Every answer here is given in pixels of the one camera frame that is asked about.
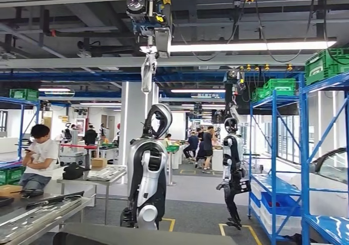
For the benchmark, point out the black panel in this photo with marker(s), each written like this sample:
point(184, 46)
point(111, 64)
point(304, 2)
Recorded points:
point(243, 186)

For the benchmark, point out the black long trim part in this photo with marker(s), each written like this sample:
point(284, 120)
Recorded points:
point(136, 236)
point(54, 200)

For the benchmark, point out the blue steel shelf rack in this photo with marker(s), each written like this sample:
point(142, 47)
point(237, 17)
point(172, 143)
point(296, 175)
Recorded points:
point(273, 145)
point(21, 127)
point(304, 145)

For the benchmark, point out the grey metal workbench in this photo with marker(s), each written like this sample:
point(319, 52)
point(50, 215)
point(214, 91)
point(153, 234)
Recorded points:
point(73, 212)

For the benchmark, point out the person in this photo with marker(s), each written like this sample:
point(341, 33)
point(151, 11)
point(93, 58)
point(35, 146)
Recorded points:
point(166, 140)
point(41, 156)
point(102, 130)
point(192, 144)
point(90, 136)
point(208, 145)

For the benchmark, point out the green plastic bin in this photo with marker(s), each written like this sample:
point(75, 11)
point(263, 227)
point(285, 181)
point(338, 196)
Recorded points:
point(172, 149)

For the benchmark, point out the long ceiling tube light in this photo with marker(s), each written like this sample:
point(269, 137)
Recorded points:
point(196, 91)
point(245, 46)
point(54, 90)
point(101, 104)

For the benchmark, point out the white wrapped hoist hook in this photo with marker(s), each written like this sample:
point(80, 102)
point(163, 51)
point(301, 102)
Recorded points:
point(147, 73)

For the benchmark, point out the silver black humanoid robot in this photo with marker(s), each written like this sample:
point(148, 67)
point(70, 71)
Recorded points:
point(231, 153)
point(147, 171)

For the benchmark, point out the overhead hoist trolley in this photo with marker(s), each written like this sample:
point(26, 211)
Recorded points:
point(152, 19)
point(234, 80)

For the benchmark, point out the silver stamped metal panel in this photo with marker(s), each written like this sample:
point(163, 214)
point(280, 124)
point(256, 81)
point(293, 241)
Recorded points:
point(32, 221)
point(108, 173)

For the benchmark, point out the small cardboard box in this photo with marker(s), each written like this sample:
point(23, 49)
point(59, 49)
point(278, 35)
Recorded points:
point(99, 162)

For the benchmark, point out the green plastic crate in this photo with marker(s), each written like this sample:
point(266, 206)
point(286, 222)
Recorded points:
point(258, 95)
point(280, 87)
point(24, 94)
point(12, 176)
point(324, 66)

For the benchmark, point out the red barrier belt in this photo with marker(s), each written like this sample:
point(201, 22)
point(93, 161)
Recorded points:
point(79, 146)

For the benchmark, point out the grey metal table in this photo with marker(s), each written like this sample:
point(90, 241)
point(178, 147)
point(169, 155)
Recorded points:
point(81, 182)

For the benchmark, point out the black bag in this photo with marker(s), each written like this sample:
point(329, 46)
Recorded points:
point(73, 171)

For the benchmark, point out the blue storage bin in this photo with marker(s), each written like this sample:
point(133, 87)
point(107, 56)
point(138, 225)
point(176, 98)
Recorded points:
point(280, 203)

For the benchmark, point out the white storage bin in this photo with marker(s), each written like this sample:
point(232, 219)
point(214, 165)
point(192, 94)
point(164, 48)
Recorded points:
point(272, 223)

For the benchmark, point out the black handheld device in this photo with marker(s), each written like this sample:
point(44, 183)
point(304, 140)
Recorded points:
point(31, 193)

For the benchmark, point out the white car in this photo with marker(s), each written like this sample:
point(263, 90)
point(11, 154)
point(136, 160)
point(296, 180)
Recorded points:
point(332, 167)

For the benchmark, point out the flat cardboard box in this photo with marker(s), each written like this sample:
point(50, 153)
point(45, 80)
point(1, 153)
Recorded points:
point(9, 191)

